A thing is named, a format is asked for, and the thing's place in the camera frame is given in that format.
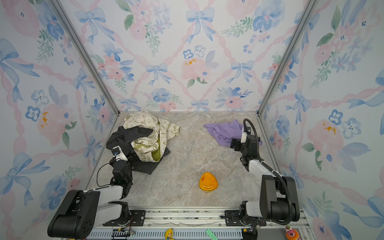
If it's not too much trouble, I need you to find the purple cloth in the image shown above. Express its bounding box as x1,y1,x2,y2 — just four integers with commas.
204,120,244,147

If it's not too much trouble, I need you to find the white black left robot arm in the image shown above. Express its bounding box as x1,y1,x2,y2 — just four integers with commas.
47,150,133,240

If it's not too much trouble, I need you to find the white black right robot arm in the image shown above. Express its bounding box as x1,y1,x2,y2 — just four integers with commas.
230,135,300,225

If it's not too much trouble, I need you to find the dark grey cloth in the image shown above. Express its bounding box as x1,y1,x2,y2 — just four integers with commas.
106,126,159,175

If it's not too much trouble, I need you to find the cream green printed cloth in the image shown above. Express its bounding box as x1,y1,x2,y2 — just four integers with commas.
123,111,180,163

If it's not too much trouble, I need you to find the orange plastic lid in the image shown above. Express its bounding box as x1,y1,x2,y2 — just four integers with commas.
199,172,219,192

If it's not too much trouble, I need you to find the yellow haired figurine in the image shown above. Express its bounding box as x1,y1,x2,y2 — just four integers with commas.
165,229,174,240

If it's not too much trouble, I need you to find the green toy piece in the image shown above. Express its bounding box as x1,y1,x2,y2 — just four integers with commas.
206,229,218,240

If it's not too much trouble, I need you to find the red cake toy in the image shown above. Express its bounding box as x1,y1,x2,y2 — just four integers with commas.
286,225,301,240

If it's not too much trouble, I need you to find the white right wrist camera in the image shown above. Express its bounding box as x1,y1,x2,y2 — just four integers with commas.
241,127,252,144

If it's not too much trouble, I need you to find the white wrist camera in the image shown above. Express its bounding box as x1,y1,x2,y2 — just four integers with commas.
241,127,252,144
112,146,128,162

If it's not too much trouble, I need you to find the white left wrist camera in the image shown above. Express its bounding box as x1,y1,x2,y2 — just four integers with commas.
112,146,128,162

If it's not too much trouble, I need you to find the black corrugated cable conduit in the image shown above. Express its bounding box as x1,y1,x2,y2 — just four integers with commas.
242,118,294,226

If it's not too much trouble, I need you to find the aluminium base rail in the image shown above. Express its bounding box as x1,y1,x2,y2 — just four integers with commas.
59,206,316,240

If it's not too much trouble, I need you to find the right aluminium corner post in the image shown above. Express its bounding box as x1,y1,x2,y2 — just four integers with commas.
257,0,319,116

